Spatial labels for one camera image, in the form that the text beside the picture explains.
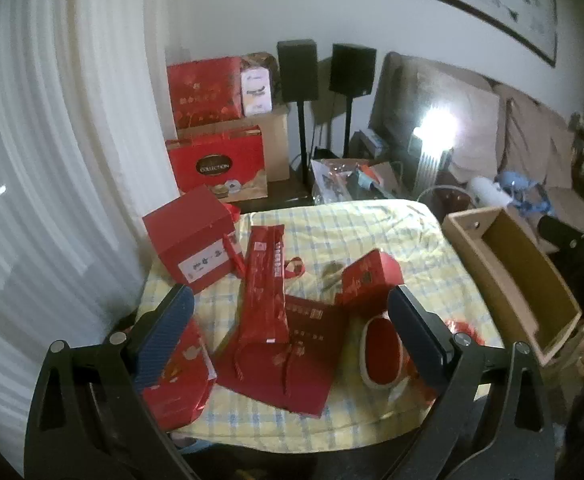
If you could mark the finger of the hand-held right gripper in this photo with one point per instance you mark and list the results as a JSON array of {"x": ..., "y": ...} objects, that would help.
[{"x": 559, "y": 230}]

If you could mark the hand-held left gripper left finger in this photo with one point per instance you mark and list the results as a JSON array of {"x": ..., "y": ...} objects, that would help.
[{"x": 164, "y": 340}]

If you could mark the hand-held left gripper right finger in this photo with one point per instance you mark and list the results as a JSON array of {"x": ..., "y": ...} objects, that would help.
[{"x": 412, "y": 330}]

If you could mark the red lint brush white frame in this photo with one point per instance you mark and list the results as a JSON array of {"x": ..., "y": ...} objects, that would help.
[{"x": 382, "y": 355}]

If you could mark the red foil cartoon bag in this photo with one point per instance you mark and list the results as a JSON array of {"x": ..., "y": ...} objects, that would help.
[{"x": 182, "y": 385}]

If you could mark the red plastic twine ball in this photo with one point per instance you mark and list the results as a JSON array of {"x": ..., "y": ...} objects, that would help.
[{"x": 464, "y": 330}]

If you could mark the cardboard box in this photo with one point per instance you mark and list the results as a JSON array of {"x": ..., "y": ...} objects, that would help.
[{"x": 517, "y": 270}]

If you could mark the small red gift box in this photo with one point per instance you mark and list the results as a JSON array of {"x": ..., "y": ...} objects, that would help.
[{"x": 367, "y": 280}]

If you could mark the dark red paper gift bag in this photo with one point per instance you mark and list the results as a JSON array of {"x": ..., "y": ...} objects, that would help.
[{"x": 302, "y": 360}]

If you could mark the long red packet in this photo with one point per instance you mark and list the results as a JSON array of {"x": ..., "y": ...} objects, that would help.
[{"x": 264, "y": 285}]

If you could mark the white dome device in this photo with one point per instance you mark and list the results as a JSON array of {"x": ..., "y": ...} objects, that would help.
[{"x": 487, "y": 190}]

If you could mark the dark round side table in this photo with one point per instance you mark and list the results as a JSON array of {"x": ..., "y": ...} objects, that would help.
[{"x": 452, "y": 200}]

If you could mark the yellow plaid tablecloth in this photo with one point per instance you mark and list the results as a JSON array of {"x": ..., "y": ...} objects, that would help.
[{"x": 322, "y": 230}]

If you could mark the beige sofa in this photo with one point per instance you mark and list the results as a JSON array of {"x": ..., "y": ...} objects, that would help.
[{"x": 472, "y": 105}]

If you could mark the teal grey tool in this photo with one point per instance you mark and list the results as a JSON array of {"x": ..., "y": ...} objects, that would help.
[{"x": 367, "y": 176}]

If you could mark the bright lamp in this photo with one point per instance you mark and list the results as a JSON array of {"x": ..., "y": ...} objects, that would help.
[{"x": 432, "y": 130}]

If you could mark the clear plastic packet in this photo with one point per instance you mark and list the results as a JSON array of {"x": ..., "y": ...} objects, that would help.
[{"x": 332, "y": 180}]

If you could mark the red chocolate gift box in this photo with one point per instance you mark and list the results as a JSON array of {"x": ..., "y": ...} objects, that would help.
[{"x": 212, "y": 160}]

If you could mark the white curtain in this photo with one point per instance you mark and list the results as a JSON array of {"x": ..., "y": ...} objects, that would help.
[{"x": 47, "y": 160}]

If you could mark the large red gift box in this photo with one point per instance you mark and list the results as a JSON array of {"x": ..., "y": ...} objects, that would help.
[{"x": 202, "y": 90}]

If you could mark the black speaker on stand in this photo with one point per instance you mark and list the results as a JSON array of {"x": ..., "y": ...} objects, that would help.
[
  {"x": 352, "y": 67},
  {"x": 297, "y": 70}
]

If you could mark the small white carton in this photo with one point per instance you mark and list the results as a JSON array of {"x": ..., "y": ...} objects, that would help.
[{"x": 256, "y": 90}]

